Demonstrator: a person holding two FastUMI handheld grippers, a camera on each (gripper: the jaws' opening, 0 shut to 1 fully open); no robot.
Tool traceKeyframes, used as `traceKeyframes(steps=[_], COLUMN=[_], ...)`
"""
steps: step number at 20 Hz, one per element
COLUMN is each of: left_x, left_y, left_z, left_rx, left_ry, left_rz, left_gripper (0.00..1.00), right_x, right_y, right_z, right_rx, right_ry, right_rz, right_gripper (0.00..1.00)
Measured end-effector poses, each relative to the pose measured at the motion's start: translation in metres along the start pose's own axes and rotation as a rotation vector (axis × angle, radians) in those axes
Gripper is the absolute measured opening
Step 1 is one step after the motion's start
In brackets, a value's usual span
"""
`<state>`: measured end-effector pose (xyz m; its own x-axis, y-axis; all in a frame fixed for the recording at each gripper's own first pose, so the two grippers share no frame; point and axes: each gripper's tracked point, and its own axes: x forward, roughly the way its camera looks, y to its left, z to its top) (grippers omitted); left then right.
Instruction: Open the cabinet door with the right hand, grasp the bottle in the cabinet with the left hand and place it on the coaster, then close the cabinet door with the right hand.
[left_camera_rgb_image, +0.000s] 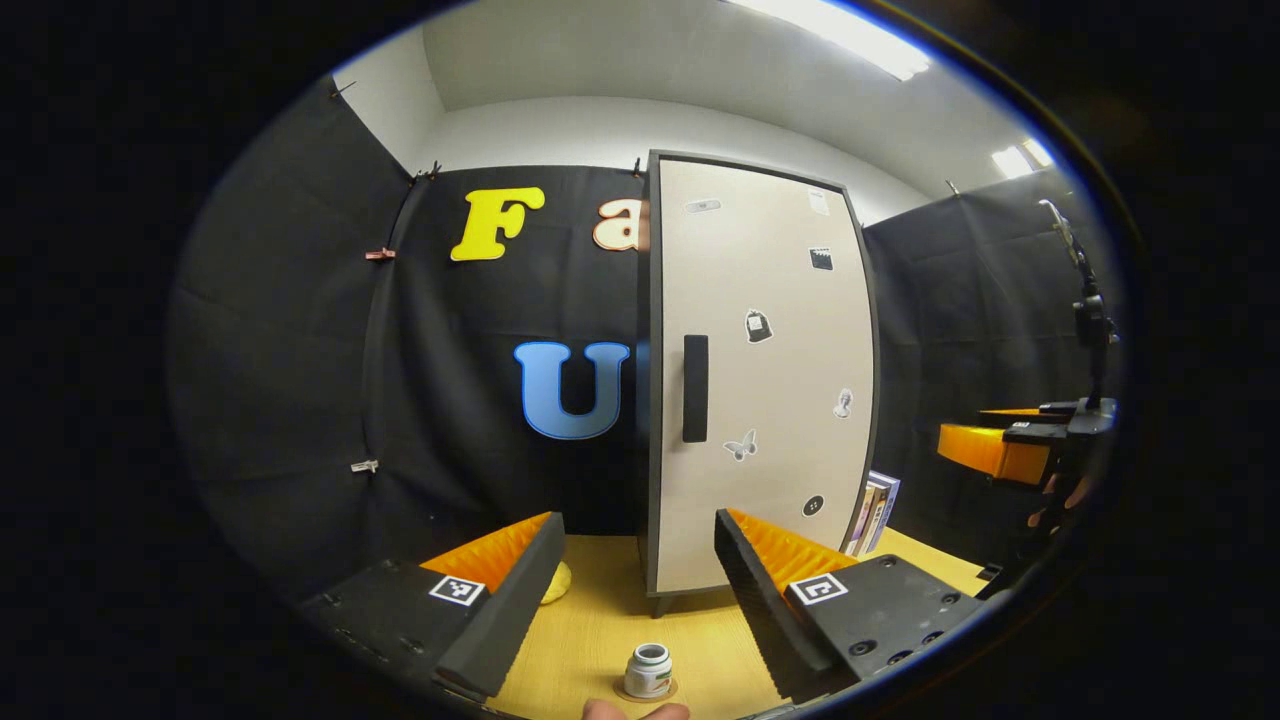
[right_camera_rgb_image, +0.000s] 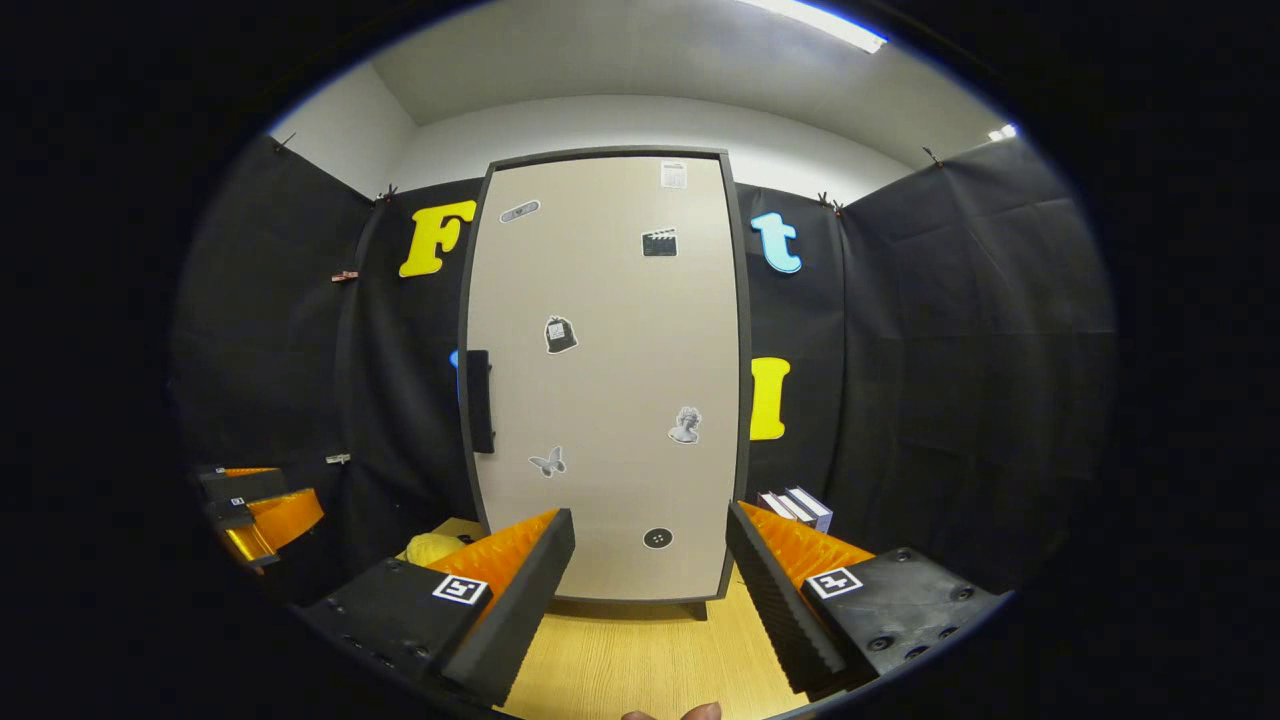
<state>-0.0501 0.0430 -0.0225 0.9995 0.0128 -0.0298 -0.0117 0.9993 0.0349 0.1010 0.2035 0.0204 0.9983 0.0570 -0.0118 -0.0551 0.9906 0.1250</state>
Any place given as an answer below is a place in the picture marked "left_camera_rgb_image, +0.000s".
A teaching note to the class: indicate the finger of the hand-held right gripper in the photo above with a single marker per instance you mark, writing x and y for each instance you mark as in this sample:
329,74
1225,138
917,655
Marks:
1055,408
990,450

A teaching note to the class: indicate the yellow lumpy fruit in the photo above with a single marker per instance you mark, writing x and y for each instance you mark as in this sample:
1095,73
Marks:
558,585

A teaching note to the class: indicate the white plastic bottle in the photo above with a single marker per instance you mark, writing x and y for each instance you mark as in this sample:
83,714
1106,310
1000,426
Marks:
648,675

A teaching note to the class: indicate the red clip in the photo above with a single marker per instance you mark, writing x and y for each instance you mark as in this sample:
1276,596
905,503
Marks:
380,254

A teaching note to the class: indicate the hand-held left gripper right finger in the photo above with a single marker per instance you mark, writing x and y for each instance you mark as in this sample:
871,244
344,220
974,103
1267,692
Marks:
765,610

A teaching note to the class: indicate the black backdrop cloth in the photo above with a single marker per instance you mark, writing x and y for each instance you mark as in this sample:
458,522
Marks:
300,350

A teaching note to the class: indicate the beige cabinet door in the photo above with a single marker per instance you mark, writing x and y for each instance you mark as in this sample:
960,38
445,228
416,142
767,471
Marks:
780,480

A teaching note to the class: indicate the round brown coaster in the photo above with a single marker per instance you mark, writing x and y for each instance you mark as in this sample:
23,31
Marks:
622,692

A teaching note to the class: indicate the dark grey cabinet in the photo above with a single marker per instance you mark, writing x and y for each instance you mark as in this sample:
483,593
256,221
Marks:
652,400

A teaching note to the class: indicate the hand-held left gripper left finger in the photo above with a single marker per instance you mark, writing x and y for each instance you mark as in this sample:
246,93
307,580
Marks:
510,610

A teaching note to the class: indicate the small ceiling light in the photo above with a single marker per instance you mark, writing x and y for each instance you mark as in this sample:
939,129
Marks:
1042,152
1010,163

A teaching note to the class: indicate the white clip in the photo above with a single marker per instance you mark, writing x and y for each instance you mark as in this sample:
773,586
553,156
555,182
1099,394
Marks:
365,466

